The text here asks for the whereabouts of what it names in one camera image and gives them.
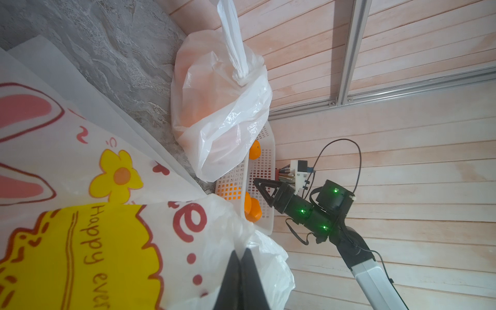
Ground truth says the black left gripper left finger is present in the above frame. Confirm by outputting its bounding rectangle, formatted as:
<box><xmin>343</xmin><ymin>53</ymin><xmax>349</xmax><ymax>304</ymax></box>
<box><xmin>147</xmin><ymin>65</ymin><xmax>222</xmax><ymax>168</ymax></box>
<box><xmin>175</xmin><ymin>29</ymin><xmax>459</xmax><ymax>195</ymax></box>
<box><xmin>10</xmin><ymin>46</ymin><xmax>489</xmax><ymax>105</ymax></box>
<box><xmin>213</xmin><ymin>251</ymin><xmax>242</xmax><ymax>310</ymax></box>

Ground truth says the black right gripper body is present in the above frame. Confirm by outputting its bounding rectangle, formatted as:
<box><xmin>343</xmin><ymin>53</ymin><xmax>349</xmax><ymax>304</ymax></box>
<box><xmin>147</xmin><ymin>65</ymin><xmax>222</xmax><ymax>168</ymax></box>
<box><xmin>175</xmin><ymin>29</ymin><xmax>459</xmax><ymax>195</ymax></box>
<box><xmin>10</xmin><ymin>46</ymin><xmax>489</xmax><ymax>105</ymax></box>
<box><xmin>276</xmin><ymin>180</ymin><xmax>355</xmax><ymax>244</ymax></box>

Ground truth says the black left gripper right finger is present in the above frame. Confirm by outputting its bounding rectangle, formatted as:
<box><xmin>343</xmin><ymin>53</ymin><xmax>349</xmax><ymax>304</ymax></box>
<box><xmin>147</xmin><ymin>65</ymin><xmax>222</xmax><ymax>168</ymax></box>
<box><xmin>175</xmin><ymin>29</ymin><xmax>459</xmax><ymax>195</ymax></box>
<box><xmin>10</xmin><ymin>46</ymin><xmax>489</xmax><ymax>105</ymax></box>
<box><xmin>240</xmin><ymin>249</ymin><xmax>270</xmax><ymax>310</ymax></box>

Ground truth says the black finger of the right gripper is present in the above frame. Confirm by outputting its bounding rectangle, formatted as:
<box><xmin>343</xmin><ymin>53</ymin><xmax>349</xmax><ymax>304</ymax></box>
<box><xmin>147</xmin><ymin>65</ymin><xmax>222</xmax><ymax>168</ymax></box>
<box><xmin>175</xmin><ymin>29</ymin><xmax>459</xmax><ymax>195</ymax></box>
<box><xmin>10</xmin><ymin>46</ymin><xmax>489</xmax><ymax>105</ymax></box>
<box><xmin>253</xmin><ymin>178</ymin><xmax>289</xmax><ymax>207</ymax></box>

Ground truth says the white printed plastic bag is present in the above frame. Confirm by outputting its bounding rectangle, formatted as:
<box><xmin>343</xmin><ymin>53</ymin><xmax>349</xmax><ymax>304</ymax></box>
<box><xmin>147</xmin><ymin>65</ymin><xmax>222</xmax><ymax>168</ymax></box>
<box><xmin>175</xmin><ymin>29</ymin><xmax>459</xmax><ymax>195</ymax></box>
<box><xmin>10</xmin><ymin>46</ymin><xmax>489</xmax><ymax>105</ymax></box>
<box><xmin>170</xmin><ymin>1</ymin><xmax>273</xmax><ymax>182</ymax></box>

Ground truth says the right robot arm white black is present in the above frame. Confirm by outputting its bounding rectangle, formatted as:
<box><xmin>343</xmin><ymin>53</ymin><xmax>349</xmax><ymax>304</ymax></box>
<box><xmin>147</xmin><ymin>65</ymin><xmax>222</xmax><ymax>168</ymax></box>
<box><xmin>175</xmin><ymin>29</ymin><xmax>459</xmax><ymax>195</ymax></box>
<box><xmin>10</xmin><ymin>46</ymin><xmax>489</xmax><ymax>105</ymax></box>
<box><xmin>253</xmin><ymin>178</ymin><xmax>408</xmax><ymax>309</ymax></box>

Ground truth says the orange mandarin middle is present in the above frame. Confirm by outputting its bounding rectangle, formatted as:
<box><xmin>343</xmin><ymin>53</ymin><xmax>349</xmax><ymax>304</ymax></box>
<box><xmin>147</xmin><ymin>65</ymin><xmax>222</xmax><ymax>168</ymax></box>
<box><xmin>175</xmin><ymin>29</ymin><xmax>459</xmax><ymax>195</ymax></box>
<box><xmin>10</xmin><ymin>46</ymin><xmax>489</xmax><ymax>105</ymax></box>
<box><xmin>244</xmin><ymin>192</ymin><xmax>263</xmax><ymax>223</ymax></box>

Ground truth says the orange mandarin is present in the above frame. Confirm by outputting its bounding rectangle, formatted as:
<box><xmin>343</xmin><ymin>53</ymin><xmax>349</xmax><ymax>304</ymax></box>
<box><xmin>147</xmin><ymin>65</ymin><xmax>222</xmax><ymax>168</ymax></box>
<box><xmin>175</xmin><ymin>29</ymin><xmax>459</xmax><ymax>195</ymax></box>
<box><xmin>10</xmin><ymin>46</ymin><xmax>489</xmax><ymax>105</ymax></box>
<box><xmin>249</xmin><ymin>140</ymin><xmax>262</xmax><ymax>160</ymax></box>
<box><xmin>244</xmin><ymin>192</ymin><xmax>263</xmax><ymax>223</ymax></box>

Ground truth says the orange mandarin back right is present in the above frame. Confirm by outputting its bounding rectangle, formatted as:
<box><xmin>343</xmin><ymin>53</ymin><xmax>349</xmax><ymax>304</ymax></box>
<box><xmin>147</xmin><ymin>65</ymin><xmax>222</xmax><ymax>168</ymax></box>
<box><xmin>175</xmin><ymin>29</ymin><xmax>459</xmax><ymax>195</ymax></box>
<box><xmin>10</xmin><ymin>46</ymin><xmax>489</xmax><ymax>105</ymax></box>
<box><xmin>249</xmin><ymin>140</ymin><xmax>262</xmax><ymax>160</ymax></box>

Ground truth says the white plastic perforated basket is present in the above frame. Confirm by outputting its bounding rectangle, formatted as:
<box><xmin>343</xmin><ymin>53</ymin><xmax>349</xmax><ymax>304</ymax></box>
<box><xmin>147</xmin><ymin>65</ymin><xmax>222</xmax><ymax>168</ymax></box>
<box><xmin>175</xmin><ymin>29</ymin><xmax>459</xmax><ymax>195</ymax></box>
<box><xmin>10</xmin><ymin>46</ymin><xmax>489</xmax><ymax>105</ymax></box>
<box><xmin>215</xmin><ymin>123</ymin><xmax>275</xmax><ymax>236</ymax></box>

